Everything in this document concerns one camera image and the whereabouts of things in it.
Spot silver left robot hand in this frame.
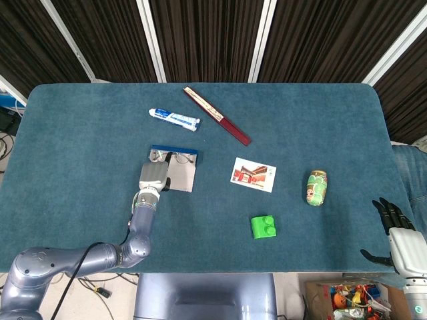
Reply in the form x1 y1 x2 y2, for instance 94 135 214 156
137 160 172 193

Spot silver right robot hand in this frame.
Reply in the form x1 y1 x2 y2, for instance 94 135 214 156
360 197 427 276

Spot blue box with flap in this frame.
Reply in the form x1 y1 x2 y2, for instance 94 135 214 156
146 144 199 193

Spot thin-framed eyeglasses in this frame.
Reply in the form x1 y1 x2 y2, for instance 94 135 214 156
151 150 196 165

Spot white blue toothpaste tube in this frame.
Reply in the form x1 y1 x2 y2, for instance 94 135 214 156
147 107 201 133

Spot teal table cloth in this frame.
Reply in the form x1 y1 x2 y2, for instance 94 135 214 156
0 82 415 275

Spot dark red folded fan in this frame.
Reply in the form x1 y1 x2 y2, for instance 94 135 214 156
182 85 253 147

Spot red building postcard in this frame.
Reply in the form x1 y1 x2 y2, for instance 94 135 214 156
229 157 278 193

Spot cardboard box of toys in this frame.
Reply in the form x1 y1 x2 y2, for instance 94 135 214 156
305 279 406 320

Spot green painted doll figure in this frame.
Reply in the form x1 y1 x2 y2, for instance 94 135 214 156
306 169 330 208

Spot bright green toy block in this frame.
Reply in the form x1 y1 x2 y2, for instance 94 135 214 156
250 215 278 241

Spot blue-grey robot torso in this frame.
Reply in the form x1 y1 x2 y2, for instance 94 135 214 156
133 273 278 320

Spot dark brown pleated curtain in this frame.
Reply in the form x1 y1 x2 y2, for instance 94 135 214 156
0 0 427 144

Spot black device box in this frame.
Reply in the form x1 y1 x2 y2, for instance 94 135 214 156
0 108 23 135

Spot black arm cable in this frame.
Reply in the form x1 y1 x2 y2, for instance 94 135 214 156
49 218 135 320

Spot white metal frame post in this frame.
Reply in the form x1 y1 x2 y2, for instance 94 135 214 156
135 0 167 83
248 0 278 83
362 5 427 85
40 0 98 83
0 73 28 107

